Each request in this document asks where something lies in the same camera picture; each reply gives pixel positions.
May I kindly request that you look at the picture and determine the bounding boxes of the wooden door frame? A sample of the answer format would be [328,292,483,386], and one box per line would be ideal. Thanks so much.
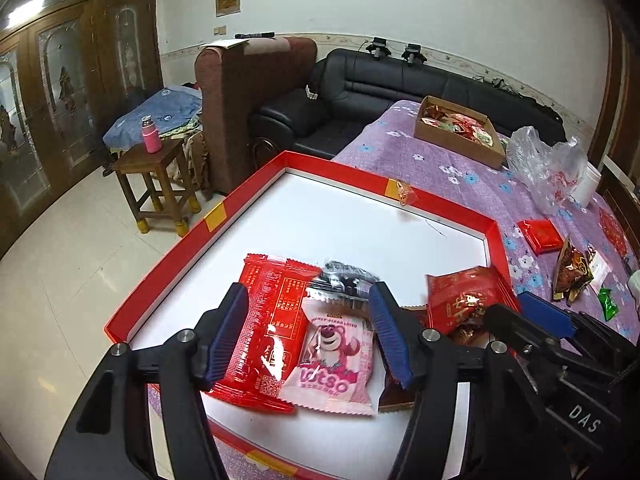
[587,5,640,181]

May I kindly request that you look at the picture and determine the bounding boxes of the brown armchair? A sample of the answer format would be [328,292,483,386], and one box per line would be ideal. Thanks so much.
[194,36,318,196]

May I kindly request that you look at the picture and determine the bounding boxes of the pink thermos bottle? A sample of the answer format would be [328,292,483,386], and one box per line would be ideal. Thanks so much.
[141,116,163,154]

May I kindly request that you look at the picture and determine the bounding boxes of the flat red snack packet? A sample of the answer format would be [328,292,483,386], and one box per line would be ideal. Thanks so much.
[516,217,564,255]

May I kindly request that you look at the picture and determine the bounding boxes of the white pink snack packet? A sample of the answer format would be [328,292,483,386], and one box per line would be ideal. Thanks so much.
[587,252,613,288]

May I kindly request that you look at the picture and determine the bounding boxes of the red tray white inside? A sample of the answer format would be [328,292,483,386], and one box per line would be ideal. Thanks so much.
[104,150,523,478]

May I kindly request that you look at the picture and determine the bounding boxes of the gold foil snack packet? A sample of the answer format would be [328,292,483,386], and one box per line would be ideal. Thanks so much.
[447,322,488,347]

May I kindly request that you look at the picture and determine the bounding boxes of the large red snack packet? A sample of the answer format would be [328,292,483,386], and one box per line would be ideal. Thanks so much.
[207,254,323,415]

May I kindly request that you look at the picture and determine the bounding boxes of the purple floral tablecloth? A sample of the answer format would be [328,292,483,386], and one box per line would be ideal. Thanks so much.
[210,99,640,480]

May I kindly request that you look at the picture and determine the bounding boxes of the wooden bench backrest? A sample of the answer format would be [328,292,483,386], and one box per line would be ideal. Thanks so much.
[597,155,640,241]

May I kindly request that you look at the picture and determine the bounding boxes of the wooden stool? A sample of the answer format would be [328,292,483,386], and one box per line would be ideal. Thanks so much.
[111,136,202,238]

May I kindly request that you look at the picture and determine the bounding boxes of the blue printed cloth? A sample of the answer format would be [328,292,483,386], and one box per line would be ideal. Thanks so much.
[102,85,203,153]

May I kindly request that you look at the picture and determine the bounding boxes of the dark brown snack packet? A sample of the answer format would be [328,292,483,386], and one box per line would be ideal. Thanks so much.
[377,372,418,413]

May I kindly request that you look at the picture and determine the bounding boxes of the paper sheet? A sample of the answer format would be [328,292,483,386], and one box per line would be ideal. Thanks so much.
[202,37,251,52]

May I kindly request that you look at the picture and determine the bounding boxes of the black leather sofa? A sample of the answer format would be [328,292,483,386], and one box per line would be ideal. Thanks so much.
[248,48,568,161]

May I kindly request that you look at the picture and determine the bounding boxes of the black white snack packet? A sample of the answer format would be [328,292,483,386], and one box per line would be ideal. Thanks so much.
[307,259,383,306]

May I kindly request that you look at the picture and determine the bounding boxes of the clear plastic bag red print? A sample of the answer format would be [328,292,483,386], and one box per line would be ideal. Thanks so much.
[506,126,588,216]

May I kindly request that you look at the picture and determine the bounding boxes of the green snack packet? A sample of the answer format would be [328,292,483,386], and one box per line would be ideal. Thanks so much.
[597,287,622,322]

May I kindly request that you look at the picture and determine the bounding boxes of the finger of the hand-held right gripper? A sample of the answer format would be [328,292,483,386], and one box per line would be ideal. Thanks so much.
[484,304,561,361]
[520,292,601,341]

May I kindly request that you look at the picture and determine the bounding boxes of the brown gold snack packet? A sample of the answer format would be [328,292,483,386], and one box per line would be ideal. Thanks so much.
[551,234,595,303]

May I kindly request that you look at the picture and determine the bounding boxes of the pile of snack packets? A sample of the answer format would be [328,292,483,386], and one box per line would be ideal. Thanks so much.
[420,105,503,148]

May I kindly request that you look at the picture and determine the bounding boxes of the cardboard box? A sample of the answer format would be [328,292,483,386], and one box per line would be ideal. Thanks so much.
[413,95,508,170]

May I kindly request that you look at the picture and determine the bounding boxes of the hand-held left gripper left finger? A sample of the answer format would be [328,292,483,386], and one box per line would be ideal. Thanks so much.
[45,282,251,480]

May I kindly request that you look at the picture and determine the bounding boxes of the wooden wardrobe glass doors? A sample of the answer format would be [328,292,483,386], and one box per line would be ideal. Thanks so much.
[0,0,163,261]

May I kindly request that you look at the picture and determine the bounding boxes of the white plastic jar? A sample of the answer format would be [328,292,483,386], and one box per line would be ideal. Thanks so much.
[572,164,604,211]

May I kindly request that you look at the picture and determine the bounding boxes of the pink bear snack packet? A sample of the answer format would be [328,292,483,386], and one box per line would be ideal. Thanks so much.
[277,287,377,417]

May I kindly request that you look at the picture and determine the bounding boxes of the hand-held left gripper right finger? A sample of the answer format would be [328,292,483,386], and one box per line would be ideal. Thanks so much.
[369,281,546,480]

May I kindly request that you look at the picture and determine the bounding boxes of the red snack packet gold print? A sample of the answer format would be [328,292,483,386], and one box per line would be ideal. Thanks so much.
[425,265,518,336]

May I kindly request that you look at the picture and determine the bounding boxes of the red mesh pouch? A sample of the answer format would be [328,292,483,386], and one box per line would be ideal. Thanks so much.
[597,207,630,258]

